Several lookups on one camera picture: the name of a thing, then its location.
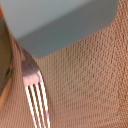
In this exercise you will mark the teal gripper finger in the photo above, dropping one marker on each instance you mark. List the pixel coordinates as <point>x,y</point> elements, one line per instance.
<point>6,69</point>

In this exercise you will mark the light blue milk carton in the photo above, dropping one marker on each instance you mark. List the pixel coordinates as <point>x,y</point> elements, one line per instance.
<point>43,27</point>

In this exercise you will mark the woven beige placemat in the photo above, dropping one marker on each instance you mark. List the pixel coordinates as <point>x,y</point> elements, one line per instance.
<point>87,82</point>

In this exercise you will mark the wooden handled toy fork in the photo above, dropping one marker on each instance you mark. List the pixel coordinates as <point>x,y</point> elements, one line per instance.
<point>35,90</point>

